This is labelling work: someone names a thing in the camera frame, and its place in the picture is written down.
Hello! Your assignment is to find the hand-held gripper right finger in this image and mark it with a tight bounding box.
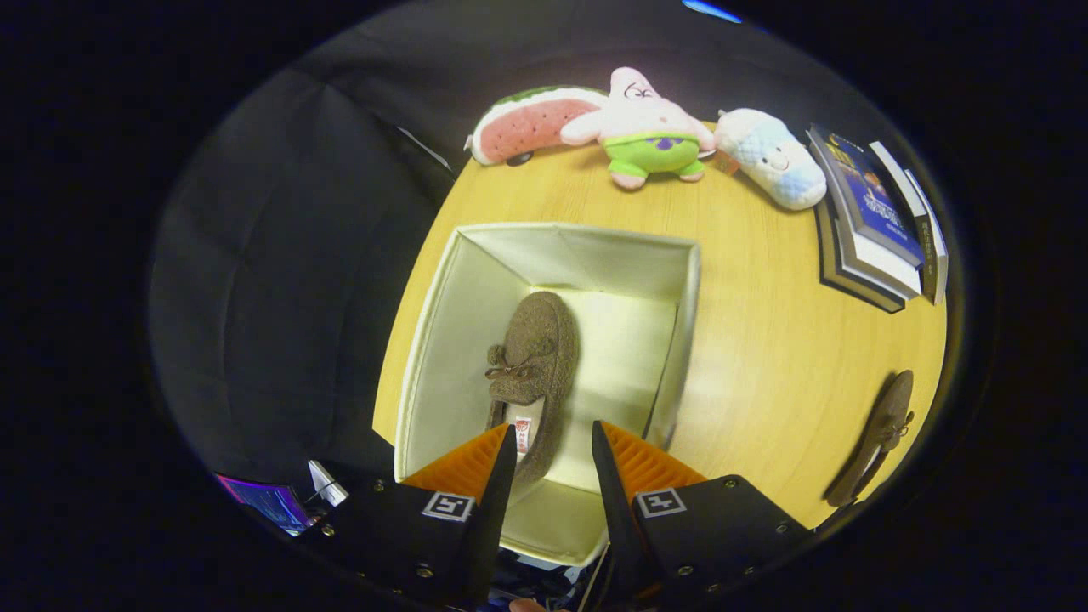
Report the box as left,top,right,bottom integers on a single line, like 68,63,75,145
592,420,813,600

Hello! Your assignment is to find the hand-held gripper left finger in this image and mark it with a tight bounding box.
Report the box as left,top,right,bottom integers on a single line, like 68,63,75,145
314,422,518,606

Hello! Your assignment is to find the grey fabric storage box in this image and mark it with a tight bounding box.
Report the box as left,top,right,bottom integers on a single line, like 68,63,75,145
393,223,702,569

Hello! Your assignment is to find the brown fuzzy shoe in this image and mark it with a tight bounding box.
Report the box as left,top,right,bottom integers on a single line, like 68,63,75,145
484,291,581,485
823,369,916,509

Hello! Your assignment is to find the white flat device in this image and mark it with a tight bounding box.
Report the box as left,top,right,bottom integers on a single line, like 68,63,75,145
306,459,349,508

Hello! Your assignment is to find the purple computer screen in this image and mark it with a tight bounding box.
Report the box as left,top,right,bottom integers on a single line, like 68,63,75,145
217,474,311,536

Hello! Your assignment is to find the dark cover book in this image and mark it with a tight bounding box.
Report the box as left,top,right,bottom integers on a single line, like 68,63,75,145
814,200,906,314

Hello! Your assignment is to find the thick white-paged book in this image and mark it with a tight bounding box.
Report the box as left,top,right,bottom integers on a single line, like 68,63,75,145
829,195,923,298

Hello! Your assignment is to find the pink starfish plush toy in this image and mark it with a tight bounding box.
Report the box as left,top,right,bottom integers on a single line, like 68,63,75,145
559,67,717,190

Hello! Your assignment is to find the white and blue plush toy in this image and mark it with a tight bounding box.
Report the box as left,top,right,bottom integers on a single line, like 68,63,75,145
714,108,828,212

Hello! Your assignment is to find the watermelon slice plush toy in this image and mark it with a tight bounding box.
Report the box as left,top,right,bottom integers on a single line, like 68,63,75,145
464,85,609,167

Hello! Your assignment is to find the blue cover book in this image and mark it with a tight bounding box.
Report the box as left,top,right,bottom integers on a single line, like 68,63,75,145
806,124,926,269

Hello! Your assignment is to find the black spine book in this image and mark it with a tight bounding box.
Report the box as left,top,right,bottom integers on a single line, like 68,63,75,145
867,140,940,303

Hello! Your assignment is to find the grey cover book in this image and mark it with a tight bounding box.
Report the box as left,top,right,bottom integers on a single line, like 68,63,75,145
903,168,949,305

